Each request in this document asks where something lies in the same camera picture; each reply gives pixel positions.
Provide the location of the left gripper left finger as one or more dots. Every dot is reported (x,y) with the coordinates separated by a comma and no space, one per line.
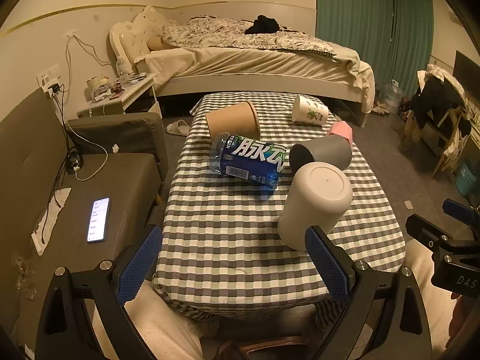
(65,330)

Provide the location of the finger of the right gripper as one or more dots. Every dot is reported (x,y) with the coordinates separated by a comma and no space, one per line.
(462,213)

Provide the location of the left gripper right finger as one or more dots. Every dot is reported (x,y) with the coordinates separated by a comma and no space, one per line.
(401,331)

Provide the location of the beige plastic cup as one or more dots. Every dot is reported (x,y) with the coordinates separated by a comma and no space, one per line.
(320,194)

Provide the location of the grey plastic cup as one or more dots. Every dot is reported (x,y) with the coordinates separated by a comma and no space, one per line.
(332,149)

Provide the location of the pink faceted cup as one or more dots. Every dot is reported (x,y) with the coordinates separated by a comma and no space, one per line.
(342,129)

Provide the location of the white floral paper cup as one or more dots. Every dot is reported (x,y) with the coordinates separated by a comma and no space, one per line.
(308,111)

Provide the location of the brown paper cup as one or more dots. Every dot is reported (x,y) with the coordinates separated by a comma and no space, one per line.
(240,119)

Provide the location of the blue laundry basket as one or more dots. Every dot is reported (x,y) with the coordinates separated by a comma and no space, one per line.
(465,180)

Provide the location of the chair with clothes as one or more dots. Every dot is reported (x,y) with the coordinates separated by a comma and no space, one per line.
(440,103)

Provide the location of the smartphone lit screen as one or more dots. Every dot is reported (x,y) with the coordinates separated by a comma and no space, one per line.
(98,221)

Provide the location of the dark grey sofa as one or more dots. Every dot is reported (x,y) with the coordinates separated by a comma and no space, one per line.
(72,194)

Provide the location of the large water jug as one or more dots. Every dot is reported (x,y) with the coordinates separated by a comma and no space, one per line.
(392,96)

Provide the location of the dark television screen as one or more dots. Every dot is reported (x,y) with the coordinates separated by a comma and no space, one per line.
(467,72)

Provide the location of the green curtain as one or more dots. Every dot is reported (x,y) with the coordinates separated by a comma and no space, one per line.
(395,37)

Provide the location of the blue drink bottle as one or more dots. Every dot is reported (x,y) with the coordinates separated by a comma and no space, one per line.
(248,159)

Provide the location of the beige slipper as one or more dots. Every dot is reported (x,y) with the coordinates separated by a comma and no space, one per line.
(178,128)

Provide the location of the white nightstand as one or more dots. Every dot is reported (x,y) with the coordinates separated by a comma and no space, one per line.
(131,100)

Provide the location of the clear water bottle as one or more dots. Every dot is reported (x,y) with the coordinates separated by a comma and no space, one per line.
(122,71)

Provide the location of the black clothing on bed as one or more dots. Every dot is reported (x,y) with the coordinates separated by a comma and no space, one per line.
(263,24)

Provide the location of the floral duvet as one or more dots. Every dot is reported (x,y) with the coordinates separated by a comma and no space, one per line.
(213,31)

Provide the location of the wall power outlet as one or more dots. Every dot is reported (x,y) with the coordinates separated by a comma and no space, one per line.
(49,77)

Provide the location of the white bed frame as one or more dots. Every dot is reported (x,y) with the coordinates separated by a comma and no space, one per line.
(213,69)

